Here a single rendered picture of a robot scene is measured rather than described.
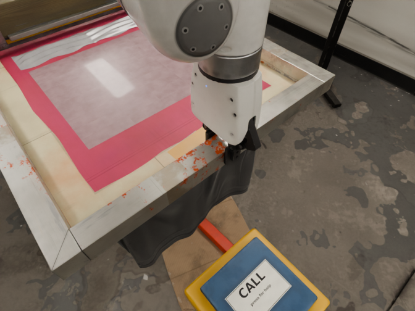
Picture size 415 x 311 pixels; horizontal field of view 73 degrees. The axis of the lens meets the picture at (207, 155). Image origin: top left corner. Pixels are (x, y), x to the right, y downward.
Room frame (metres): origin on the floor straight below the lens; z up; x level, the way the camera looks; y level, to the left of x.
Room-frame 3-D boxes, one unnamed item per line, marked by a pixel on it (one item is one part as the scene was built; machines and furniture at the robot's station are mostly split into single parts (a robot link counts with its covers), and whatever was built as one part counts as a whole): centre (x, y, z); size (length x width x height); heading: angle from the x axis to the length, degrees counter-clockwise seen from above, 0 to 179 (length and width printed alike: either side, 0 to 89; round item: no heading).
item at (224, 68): (0.31, -0.02, 1.15); 0.09 x 0.07 x 0.03; 41
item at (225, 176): (0.36, 0.03, 0.74); 0.45 x 0.03 x 0.43; 131
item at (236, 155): (0.27, -0.05, 0.99); 0.03 x 0.03 x 0.07; 41
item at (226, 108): (0.30, -0.03, 1.09); 0.10 x 0.07 x 0.11; 41
